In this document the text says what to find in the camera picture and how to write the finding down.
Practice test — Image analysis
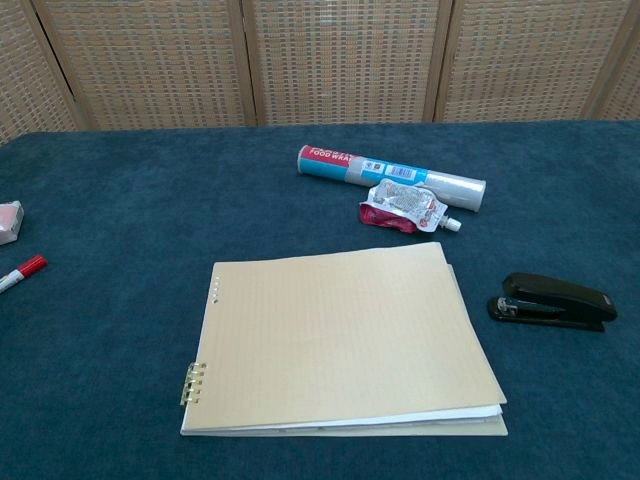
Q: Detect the woven folding screen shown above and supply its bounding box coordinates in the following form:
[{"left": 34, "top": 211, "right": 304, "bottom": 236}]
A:
[{"left": 0, "top": 0, "right": 640, "bottom": 146}]

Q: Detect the dark blue table cloth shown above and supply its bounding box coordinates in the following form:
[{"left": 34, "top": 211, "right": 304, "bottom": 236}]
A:
[{"left": 0, "top": 118, "right": 640, "bottom": 480}]

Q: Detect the red capped marker pen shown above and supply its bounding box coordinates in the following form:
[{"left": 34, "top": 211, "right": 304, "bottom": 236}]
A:
[{"left": 0, "top": 254, "right": 49, "bottom": 295}]

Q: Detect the black stapler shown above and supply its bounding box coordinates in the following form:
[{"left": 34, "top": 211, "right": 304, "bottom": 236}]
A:
[{"left": 486, "top": 272, "right": 619, "bottom": 333}]

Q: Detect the food wrap roll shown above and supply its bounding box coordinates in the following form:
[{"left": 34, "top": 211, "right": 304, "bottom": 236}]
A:
[{"left": 296, "top": 144, "right": 488, "bottom": 215}]

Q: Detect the crumpled spouted food pouch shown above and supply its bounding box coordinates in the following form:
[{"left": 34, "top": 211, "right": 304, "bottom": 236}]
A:
[{"left": 357, "top": 177, "right": 462, "bottom": 235}]

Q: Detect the tan spiral notebook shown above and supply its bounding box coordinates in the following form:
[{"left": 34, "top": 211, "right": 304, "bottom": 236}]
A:
[{"left": 179, "top": 241, "right": 510, "bottom": 439}]

